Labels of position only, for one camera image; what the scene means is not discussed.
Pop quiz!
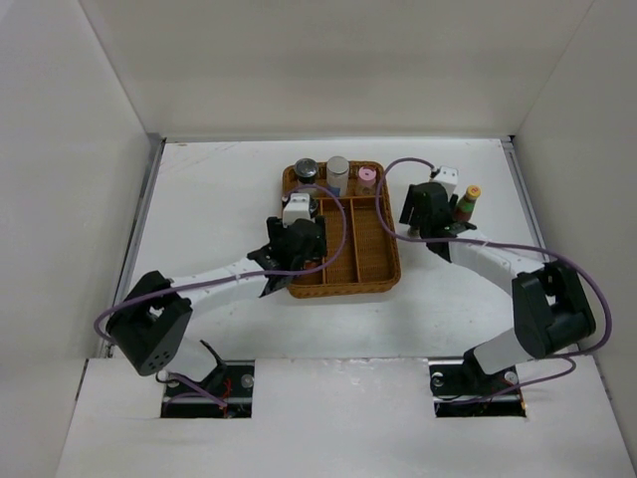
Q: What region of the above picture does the pink lid spice jar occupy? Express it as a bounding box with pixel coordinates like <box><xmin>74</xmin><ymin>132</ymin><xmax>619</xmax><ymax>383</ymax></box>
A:
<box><xmin>355</xmin><ymin>166</ymin><xmax>377</xmax><ymax>196</ymax></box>

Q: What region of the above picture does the silver lid salt jar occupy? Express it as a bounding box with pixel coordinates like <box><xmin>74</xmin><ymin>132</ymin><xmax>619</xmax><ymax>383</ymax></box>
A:
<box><xmin>325</xmin><ymin>156</ymin><xmax>349</xmax><ymax>197</ymax></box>

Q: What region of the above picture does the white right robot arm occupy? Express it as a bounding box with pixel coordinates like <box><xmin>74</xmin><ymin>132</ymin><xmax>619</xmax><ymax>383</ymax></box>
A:
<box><xmin>399</xmin><ymin>181</ymin><xmax>596</xmax><ymax>394</ymax></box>

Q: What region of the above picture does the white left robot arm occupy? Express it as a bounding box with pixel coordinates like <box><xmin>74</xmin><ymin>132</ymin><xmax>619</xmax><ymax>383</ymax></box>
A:
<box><xmin>106</xmin><ymin>216</ymin><xmax>326</xmax><ymax>397</ymax></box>

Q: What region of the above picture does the red chili sauce bottle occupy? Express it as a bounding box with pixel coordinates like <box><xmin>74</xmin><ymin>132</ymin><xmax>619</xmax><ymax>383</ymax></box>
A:
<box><xmin>453</xmin><ymin>185</ymin><xmax>482</xmax><ymax>222</ymax></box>

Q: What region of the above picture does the brown wicker divided basket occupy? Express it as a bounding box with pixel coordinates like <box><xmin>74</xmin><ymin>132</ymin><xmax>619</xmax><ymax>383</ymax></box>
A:
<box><xmin>288</xmin><ymin>161</ymin><xmax>401</xmax><ymax>299</ymax></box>

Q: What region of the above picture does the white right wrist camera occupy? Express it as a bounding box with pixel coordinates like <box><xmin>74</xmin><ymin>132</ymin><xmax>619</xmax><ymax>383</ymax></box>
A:
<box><xmin>430</xmin><ymin>166</ymin><xmax>459</xmax><ymax>197</ymax></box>

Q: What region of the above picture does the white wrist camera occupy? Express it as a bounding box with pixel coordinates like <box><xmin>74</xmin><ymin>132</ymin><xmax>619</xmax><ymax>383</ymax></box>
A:
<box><xmin>430</xmin><ymin>166</ymin><xmax>459</xmax><ymax>197</ymax></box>
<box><xmin>282</xmin><ymin>193</ymin><xmax>312</xmax><ymax>226</ymax></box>

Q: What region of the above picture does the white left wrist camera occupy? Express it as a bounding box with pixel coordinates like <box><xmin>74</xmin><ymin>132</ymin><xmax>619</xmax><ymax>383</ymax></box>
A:
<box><xmin>282</xmin><ymin>193</ymin><xmax>312</xmax><ymax>226</ymax></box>

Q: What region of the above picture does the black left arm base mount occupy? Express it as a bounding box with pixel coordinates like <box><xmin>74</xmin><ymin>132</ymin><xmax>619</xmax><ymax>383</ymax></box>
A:
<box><xmin>155</xmin><ymin>340</ymin><xmax>256</xmax><ymax>419</ymax></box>

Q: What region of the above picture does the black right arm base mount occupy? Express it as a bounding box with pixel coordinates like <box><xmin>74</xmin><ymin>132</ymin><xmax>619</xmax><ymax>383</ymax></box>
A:
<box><xmin>428</xmin><ymin>358</ymin><xmax>526</xmax><ymax>418</ymax></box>

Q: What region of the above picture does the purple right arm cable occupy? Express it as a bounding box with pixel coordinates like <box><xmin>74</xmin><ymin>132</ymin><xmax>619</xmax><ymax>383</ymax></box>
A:
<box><xmin>373</xmin><ymin>157</ymin><xmax>613</xmax><ymax>399</ymax></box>

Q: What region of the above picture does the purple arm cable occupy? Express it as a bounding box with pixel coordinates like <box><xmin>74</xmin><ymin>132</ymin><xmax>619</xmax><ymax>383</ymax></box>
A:
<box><xmin>94</xmin><ymin>184</ymin><xmax>348</xmax><ymax>407</ymax></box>
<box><xmin>373</xmin><ymin>157</ymin><xmax>613</xmax><ymax>399</ymax></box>

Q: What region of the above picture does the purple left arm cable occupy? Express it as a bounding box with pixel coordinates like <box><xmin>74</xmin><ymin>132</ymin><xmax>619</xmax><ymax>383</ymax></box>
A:
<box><xmin>94</xmin><ymin>184</ymin><xmax>348</xmax><ymax>407</ymax></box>

